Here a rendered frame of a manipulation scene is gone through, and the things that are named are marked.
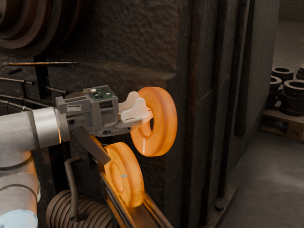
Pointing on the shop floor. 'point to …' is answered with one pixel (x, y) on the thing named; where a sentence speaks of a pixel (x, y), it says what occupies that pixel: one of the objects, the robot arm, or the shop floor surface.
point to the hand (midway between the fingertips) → (152, 114)
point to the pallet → (286, 103)
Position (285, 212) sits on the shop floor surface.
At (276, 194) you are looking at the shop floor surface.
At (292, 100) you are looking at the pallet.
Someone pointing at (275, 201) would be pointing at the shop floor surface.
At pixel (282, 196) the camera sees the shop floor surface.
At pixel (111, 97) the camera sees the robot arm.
